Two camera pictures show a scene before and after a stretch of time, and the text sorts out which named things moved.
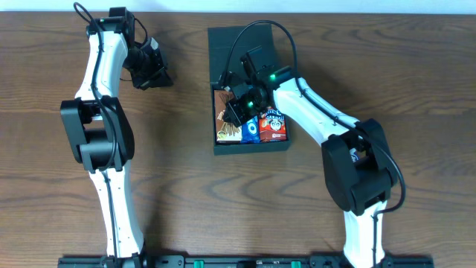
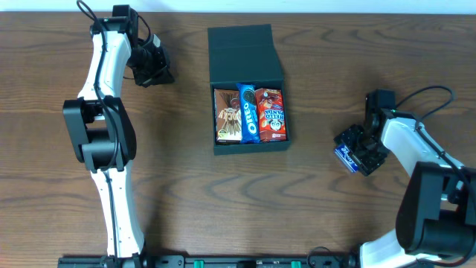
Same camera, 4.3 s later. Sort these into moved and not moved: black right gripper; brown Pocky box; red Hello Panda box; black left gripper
Moved: black right gripper
Not moved: brown Pocky box; red Hello Panda box; black left gripper
